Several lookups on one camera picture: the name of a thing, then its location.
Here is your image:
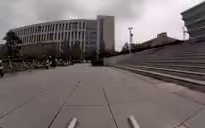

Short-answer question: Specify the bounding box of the row of parked bicycles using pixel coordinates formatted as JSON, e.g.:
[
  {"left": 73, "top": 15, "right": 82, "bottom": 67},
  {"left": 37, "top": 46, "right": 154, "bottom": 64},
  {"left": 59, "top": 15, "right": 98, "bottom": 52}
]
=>
[{"left": 4, "top": 55, "right": 86, "bottom": 73}]

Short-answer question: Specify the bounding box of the large grey office building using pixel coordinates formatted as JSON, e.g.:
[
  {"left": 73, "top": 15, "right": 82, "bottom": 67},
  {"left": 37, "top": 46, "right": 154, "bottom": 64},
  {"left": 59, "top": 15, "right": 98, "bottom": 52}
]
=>
[{"left": 180, "top": 0, "right": 205, "bottom": 40}]

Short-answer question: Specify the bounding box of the curved grey building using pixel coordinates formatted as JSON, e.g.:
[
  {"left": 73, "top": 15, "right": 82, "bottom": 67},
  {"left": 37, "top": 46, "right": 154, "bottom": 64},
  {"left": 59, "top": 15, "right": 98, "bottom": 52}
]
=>
[{"left": 7, "top": 14, "right": 116, "bottom": 61}]

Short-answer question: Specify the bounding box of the grey paved plaza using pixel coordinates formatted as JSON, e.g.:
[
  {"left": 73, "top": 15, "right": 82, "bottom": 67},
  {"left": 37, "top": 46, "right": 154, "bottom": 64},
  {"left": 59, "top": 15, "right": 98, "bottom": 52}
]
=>
[{"left": 0, "top": 63, "right": 205, "bottom": 128}]

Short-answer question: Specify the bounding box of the robot's own part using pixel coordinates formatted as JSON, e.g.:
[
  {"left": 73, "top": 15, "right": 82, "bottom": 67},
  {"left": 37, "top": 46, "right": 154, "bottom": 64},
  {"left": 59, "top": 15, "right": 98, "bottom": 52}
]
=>
[
  {"left": 66, "top": 116, "right": 79, "bottom": 128},
  {"left": 127, "top": 115, "right": 141, "bottom": 128}
]

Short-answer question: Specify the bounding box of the wide stone stairway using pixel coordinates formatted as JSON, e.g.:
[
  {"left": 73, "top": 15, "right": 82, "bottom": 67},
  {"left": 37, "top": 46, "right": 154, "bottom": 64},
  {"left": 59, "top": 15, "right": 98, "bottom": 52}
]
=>
[{"left": 103, "top": 37, "right": 205, "bottom": 96}]

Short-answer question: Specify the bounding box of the lamp pole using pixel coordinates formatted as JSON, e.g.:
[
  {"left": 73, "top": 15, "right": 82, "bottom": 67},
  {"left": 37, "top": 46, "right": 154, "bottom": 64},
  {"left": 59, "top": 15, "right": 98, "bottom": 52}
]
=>
[
  {"left": 127, "top": 26, "right": 135, "bottom": 54},
  {"left": 181, "top": 25, "right": 189, "bottom": 41}
]

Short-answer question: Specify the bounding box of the low building with roof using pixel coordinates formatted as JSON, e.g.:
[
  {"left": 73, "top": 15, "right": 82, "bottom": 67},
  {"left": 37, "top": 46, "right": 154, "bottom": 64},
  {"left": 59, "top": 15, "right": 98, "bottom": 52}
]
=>
[{"left": 136, "top": 31, "right": 185, "bottom": 51}]

